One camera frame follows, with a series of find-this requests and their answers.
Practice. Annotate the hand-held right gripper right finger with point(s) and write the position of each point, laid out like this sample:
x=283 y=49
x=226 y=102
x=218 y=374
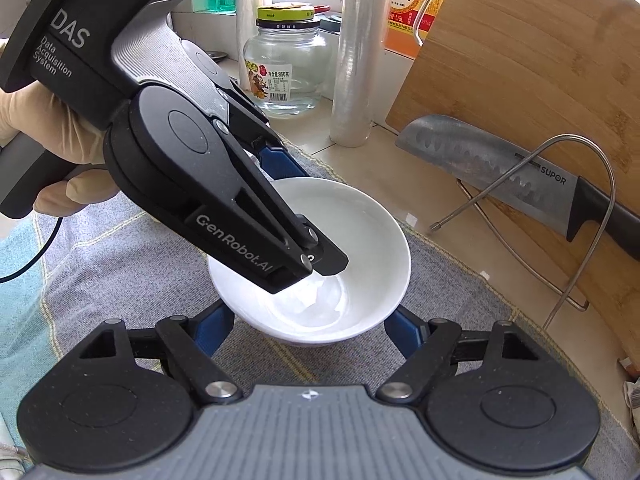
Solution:
x=407 y=332

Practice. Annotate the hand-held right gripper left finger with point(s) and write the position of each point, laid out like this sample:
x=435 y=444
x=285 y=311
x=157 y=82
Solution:
x=215 y=330

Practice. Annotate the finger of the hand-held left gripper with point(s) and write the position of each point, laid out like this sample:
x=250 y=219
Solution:
x=300 y=260
x=280 y=162

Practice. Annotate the white floral bowl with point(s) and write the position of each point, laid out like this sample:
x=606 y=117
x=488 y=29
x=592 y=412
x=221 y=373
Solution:
x=360 y=240

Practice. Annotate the person's left hand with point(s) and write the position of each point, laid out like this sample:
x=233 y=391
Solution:
x=60 y=135

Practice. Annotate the glass jar yellow black lid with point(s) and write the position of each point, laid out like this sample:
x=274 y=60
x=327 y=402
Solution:
x=285 y=60

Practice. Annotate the grey blue checked dish mat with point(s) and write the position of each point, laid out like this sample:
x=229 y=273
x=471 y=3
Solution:
x=125 y=270

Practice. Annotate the clear cling film roll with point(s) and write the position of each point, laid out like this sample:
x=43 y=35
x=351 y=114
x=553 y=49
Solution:
x=357 y=85

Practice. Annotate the white plastic bag roll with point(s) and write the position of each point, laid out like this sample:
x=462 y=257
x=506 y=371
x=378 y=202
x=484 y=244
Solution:
x=252 y=20

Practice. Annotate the yellow cooking wine jug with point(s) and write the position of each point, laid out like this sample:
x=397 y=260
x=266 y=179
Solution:
x=405 y=20

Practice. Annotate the orange white seasoning bag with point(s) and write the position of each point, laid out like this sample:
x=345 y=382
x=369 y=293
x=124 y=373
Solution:
x=632 y=390

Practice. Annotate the bamboo cutting board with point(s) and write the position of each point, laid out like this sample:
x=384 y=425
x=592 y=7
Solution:
x=525 y=60

